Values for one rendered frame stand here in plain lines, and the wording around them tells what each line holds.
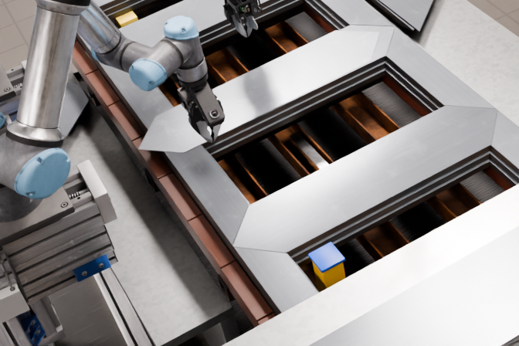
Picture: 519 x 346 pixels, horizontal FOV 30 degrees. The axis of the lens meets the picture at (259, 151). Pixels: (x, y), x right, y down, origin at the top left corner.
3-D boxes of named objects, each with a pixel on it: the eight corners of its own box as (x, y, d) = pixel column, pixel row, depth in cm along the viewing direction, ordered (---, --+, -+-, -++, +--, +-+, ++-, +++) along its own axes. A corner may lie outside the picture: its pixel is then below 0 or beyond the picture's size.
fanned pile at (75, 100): (64, 65, 314) (60, 55, 311) (107, 129, 286) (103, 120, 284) (28, 81, 311) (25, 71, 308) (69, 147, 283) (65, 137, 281)
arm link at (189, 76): (209, 61, 229) (178, 75, 227) (213, 76, 232) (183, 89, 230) (196, 46, 235) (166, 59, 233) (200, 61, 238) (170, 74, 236)
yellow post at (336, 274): (340, 301, 226) (330, 248, 213) (351, 316, 223) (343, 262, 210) (322, 311, 225) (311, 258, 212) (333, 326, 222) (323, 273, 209)
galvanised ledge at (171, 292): (59, 56, 323) (56, 49, 321) (234, 314, 233) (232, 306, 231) (3, 81, 318) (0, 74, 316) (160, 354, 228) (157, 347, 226)
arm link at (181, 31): (153, 28, 223) (176, 9, 228) (164, 66, 231) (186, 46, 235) (178, 37, 219) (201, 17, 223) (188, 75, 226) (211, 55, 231)
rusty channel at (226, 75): (176, 2, 331) (172, -10, 327) (479, 329, 215) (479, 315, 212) (154, 11, 329) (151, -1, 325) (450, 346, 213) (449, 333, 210)
